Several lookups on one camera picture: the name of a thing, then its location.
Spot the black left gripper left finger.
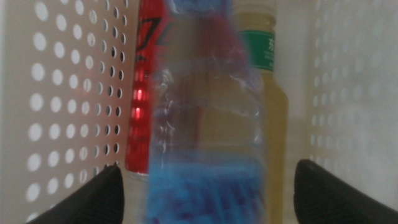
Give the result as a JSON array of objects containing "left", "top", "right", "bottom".
[{"left": 25, "top": 164, "right": 126, "bottom": 224}]

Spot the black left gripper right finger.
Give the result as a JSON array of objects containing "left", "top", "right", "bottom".
[{"left": 293, "top": 159, "right": 398, "bottom": 224}]

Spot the yellow tea bottle white cap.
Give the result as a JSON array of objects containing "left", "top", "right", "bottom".
[{"left": 232, "top": 0, "right": 290, "bottom": 224}]

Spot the clear water bottle blue cap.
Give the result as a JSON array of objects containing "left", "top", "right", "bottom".
[{"left": 145, "top": 0, "right": 269, "bottom": 224}]

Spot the red soda can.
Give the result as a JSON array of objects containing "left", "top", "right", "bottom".
[{"left": 124, "top": 0, "right": 175, "bottom": 175}]

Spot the white perforated plastic basket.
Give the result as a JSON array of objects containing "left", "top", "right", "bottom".
[{"left": 0, "top": 0, "right": 398, "bottom": 224}]

